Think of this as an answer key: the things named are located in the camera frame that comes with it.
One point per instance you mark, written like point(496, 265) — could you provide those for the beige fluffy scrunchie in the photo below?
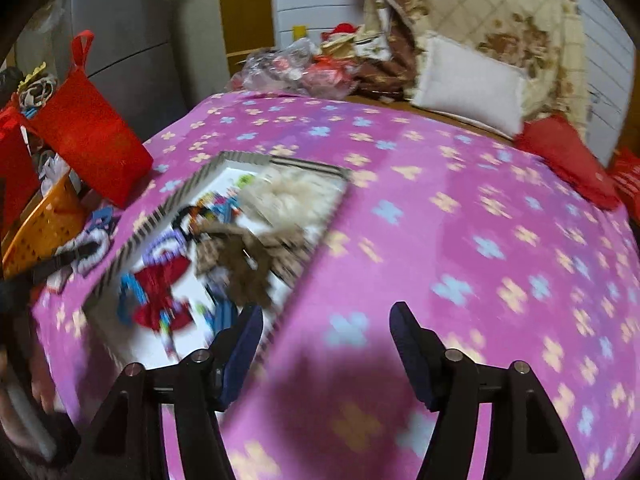
point(295, 195)

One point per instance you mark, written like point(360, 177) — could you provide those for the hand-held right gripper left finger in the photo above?
point(242, 355)

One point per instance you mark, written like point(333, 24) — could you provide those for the striped edge jewelry box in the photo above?
point(130, 340)

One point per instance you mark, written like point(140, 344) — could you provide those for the blue white hair accessory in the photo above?
point(97, 225)

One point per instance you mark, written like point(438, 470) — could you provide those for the beige brown floral quilt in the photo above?
point(500, 10)

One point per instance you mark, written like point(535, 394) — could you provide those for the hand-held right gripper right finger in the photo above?
point(415, 355)

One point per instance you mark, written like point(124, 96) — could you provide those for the blue hair clip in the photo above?
point(129, 297)

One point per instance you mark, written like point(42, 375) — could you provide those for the red frilled cushion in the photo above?
point(565, 160)

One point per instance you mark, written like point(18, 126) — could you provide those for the pile of plastic bags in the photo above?
point(300, 67)

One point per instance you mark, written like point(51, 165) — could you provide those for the yellow wooden door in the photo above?
point(245, 10)

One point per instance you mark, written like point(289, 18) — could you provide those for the white pillow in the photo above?
point(470, 85)

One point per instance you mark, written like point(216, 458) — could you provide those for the orange plastic basket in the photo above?
point(42, 230)

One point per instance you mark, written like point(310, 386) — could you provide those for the pink floral blanket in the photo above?
point(450, 240)

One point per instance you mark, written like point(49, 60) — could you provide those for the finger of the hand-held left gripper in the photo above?
point(60, 262)

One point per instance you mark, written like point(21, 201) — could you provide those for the red fabric bag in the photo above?
point(95, 140)

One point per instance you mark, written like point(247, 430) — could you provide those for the red printed shopping bag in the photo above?
point(627, 180)

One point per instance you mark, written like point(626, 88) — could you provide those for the red ribbon bow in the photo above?
point(160, 290)

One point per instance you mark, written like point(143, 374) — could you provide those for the brown scrunchie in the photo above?
point(240, 260)

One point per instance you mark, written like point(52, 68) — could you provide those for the grey refrigerator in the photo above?
point(125, 20)

